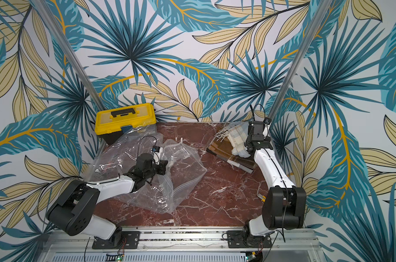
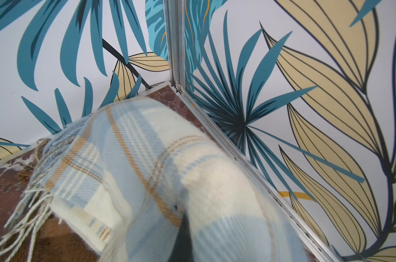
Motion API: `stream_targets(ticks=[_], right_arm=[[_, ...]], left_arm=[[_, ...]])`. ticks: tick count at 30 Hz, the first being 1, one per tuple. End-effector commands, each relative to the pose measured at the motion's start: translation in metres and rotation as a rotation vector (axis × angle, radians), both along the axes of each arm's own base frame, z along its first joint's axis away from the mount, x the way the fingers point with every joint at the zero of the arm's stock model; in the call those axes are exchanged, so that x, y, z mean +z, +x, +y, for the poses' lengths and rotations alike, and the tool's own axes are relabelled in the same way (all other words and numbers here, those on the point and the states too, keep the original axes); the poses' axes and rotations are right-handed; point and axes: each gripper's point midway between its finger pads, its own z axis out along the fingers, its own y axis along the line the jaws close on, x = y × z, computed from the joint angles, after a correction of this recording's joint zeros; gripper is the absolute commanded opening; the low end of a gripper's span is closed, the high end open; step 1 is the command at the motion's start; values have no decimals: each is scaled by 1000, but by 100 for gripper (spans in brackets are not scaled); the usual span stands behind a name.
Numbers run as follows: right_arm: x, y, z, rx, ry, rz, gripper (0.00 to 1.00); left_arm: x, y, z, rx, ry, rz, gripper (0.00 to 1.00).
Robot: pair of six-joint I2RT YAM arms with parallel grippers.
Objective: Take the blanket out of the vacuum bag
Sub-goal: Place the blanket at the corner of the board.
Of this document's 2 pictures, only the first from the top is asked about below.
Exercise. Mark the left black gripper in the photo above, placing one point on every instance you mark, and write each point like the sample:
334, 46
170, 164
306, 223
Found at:
162, 165

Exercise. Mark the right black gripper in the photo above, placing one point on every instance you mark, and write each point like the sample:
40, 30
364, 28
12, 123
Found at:
256, 127

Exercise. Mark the cream blue plaid blanket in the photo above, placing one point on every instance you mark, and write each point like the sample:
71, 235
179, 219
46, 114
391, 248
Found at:
237, 133

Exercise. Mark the clear plastic vacuum bag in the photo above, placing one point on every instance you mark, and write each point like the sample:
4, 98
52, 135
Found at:
175, 168

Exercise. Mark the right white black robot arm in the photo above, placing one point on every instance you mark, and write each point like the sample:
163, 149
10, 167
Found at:
285, 203

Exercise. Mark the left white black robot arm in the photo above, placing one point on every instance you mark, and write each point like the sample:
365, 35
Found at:
73, 210

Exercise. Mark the yellow utility knife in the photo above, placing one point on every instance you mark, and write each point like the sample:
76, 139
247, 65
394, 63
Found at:
261, 197

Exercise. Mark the yellow black toolbox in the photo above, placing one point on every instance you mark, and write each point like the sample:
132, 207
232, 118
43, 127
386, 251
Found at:
111, 124

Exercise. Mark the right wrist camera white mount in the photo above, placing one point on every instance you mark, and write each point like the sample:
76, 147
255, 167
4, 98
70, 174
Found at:
266, 122

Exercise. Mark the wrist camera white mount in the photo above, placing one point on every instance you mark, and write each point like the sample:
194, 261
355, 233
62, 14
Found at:
266, 122
156, 152

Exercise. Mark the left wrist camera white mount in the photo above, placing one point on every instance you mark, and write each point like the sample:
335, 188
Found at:
156, 152

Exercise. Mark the aluminium front rail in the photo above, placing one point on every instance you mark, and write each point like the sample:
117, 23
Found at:
186, 244

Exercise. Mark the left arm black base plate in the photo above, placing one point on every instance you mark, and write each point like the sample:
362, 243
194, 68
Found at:
120, 240

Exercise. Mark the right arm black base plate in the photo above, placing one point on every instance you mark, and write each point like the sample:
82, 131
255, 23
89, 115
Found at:
248, 239

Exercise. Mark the right aluminium corner post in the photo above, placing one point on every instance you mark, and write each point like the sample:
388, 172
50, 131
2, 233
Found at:
291, 55

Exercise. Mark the aluminium corner post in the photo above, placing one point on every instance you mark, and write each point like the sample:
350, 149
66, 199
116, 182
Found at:
53, 25
291, 55

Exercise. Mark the left aluminium corner post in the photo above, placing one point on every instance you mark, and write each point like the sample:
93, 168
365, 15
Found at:
53, 25

